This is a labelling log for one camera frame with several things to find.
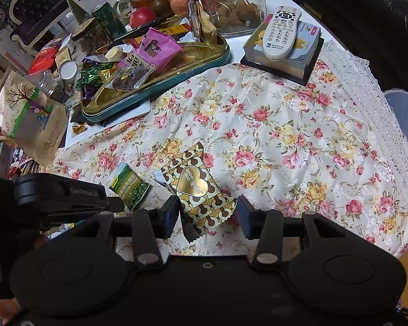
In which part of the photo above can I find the green garlic peas packet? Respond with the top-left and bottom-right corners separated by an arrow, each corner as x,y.
109,162 -> 151,212

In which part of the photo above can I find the gold wrapped candy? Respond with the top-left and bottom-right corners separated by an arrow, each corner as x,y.
71,122 -> 88,136

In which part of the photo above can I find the notepad block with duck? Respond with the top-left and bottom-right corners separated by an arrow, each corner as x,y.
241,9 -> 324,85

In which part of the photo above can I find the clear packet of brown snacks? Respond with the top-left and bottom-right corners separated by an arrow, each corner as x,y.
104,65 -> 155,93

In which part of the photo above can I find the green can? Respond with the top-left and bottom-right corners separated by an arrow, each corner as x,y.
90,2 -> 126,40

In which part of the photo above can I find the pink snack bag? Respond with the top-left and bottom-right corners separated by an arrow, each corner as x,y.
135,27 -> 183,72

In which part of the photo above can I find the white board under tray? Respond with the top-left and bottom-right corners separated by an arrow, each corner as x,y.
64,100 -> 150,149

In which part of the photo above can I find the kraft paper pouch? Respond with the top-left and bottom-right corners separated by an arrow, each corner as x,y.
0,68 -> 68,166

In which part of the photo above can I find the white lid jar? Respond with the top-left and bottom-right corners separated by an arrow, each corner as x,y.
59,60 -> 80,85

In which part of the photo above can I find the teal gold tin lid tray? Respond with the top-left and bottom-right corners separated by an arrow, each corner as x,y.
82,36 -> 231,122

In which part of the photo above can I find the floral tablecloth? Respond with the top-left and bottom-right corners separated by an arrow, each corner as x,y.
47,42 -> 408,256

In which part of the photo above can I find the brown gold heart packet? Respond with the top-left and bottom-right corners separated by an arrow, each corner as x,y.
154,142 -> 236,242

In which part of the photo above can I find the white remote control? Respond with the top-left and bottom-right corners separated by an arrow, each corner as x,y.
262,6 -> 301,61

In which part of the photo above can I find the glass jar with walnuts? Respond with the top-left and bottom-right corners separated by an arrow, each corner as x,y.
200,0 -> 267,37

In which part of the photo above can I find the red apple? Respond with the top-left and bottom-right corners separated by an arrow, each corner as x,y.
129,7 -> 157,29

